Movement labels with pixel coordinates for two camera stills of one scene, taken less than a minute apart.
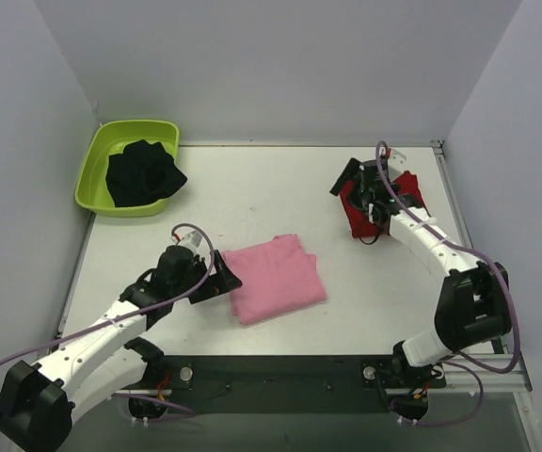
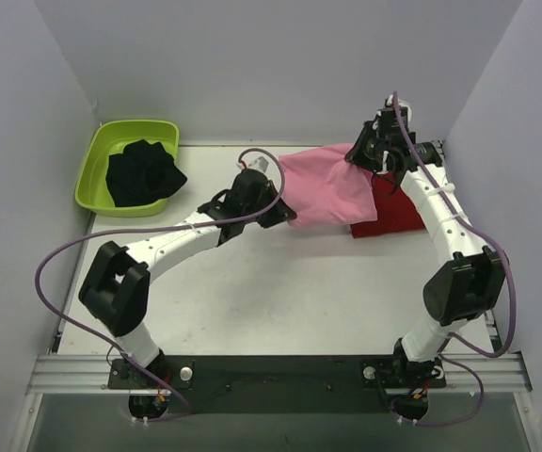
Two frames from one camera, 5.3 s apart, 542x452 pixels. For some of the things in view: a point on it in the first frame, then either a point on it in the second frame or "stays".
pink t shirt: (277, 278) → (323, 188)
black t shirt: (142, 173) stays
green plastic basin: (111, 137) stays
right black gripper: (350, 178) → (360, 151)
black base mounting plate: (289, 384) stays
